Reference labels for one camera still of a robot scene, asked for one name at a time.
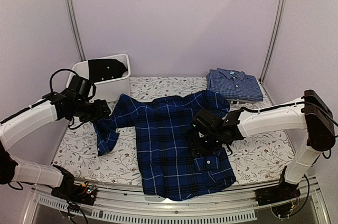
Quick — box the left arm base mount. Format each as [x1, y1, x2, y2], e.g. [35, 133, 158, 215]
[51, 180, 97, 206]

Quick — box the folded blue gingham shirt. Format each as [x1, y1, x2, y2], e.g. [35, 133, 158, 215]
[206, 68, 264, 102]

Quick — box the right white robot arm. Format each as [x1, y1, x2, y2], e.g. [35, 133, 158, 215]
[191, 90, 337, 201]

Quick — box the right aluminium frame post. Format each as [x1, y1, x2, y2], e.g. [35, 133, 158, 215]
[259, 0, 286, 85]

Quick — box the left aluminium frame post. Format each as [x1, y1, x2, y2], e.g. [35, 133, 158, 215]
[65, 0, 86, 62]

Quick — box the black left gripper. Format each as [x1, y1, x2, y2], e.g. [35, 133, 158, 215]
[74, 99, 111, 124]

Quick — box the floral patterned table mat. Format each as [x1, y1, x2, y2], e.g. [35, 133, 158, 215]
[52, 77, 294, 190]

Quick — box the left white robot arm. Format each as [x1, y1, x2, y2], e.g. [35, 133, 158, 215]
[1, 94, 110, 200]

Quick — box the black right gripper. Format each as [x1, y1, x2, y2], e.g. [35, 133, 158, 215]
[188, 132, 222, 157]

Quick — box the black shirt in bin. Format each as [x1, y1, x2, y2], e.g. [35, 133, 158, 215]
[88, 59, 127, 83]

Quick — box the dark blue plaid shirt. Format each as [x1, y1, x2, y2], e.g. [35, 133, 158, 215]
[93, 90, 236, 201]

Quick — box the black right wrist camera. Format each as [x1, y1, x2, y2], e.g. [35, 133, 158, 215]
[191, 109, 223, 135]

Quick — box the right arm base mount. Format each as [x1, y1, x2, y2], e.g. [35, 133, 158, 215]
[255, 182, 301, 219]

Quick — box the aluminium frame post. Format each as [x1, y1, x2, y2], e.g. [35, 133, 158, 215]
[65, 0, 86, 62]
[259, 0, 286, 85]

